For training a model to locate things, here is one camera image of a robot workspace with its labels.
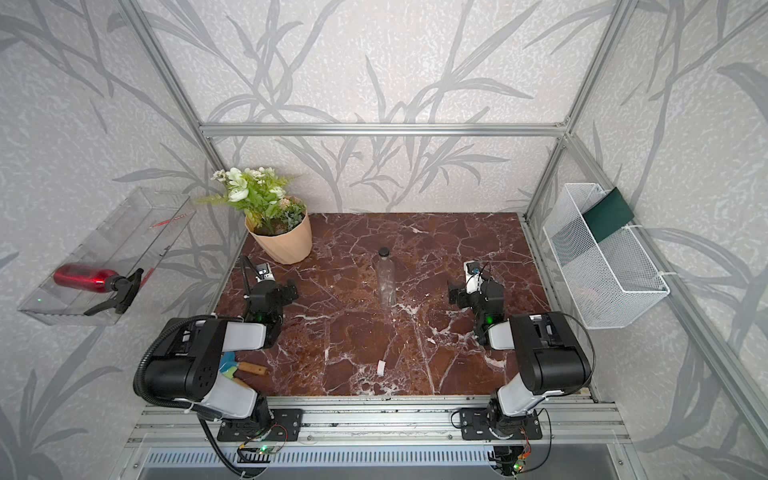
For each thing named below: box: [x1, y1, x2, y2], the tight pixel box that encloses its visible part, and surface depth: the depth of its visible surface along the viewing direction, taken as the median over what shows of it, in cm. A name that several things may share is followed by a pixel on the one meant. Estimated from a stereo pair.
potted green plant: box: [195, 167, 313, 265], surface depth 95 cm
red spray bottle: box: [54, 263, 144, 315], surface depth 56 cm
